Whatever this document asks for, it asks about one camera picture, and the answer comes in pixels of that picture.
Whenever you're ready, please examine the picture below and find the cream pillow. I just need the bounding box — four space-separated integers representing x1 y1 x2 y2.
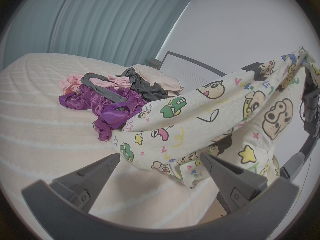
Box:
132 64 184 96

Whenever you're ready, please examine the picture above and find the pile of clothes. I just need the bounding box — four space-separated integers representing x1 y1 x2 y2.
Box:
59 67 170 141

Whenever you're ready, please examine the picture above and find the blue-green curtain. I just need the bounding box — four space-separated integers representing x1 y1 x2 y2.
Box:
2 0 75 62
50 0 203 68

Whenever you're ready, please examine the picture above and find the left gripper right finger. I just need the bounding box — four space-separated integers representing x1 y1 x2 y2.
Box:
200 152 269 216

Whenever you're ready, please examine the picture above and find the bed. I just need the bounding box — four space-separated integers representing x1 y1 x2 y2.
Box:
0 51 227 232

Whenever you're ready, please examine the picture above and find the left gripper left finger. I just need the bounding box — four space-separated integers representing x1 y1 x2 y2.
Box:
51 153 121 212

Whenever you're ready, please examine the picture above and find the white printed pyjama top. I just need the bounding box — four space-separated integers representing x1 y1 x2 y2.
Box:
112 46 320 189

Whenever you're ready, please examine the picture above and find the grey bedside table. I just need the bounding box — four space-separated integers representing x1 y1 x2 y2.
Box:
145 59 162 70

